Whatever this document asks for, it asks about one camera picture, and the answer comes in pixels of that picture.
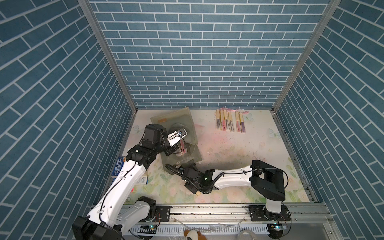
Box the brown folding fan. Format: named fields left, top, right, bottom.
left=223, top=110, right=230, bottom=131

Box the blue illustrated book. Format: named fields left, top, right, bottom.
left=111, top=157, right=125, bottom=179

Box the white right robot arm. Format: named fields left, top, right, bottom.
left=174, top=160, right=289, bottom=215

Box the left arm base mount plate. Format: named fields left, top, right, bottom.
left=139, top=205, right=171, bottom=223

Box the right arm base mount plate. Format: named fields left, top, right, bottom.
left=249, top=205, right=292, bottom=222

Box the purple folding fan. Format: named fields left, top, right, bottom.
left=239, top=112, right=246, bottom=133

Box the olive green canvas tote bag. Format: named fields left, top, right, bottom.
left=151, top=108, right=202, bottom=173

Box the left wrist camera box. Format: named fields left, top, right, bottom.
left=167, top=128, right=188, bottom=147

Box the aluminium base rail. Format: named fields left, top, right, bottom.
left=123, top=203, right=342, bottom=240

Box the white blue small box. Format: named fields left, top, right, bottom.
left=136, top=176, right=148, bottom=186

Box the pink folding fan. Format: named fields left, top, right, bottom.
left=220, top=110, right=227, bottom=131

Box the black patterned bamboo folding fan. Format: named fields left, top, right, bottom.
left=215, top=109, right=221, bottom=130

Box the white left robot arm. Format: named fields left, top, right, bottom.
left=72, top=124, right=173, bottom=240

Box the brown plush toy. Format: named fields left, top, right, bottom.
left=184, top=230, right=207, bottom=240

